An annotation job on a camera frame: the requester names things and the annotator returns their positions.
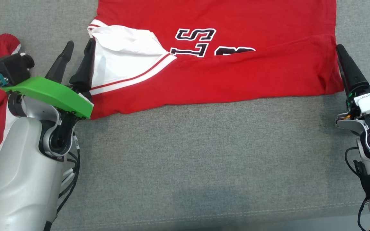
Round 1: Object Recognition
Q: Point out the red Bulls 23 jersey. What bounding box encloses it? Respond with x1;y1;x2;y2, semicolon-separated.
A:
87;0;345;120

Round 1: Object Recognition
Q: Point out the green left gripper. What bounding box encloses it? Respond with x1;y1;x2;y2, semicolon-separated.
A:
1;38;96;120

